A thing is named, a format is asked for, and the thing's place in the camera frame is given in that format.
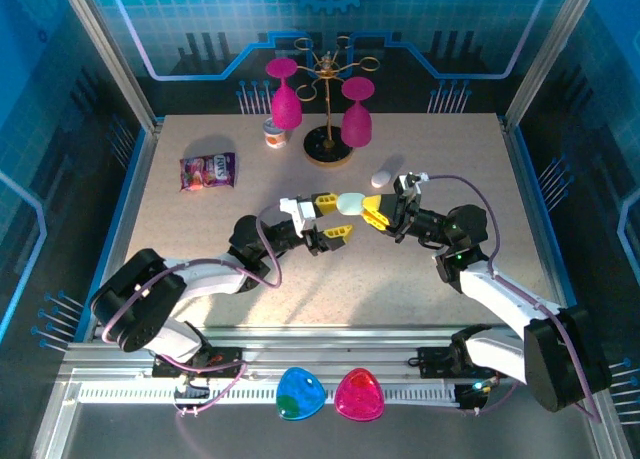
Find gold glass rack black base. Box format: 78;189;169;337
293;35;381;168

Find purple candy bag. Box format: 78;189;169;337
179;151;238;193

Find pink wine glass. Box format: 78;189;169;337
340;76;376;149
264;57;304;130

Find blue triangular plate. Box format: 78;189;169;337
276;366;327;422

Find pink triangular plate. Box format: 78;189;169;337
333;367;386;423

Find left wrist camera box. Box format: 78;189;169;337
278;195;319;237

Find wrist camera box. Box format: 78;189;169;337
278;195;319;237
394;170;431;203

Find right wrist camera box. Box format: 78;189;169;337
394;170;431;203

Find aluminium table side rail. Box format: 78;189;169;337
498;114;590;343
87;118;165;343

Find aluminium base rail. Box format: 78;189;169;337
58;326;604;386

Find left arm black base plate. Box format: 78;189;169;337
148;345;247;380

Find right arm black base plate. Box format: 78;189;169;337
416;346;510;380

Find white slotted cable duct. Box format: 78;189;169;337
78;385;459;407

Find black control board with wires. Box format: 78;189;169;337
172;376;212;418
453;378;495;415

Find aluminium frame post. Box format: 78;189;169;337
501;0;595;130
55;0;164;133

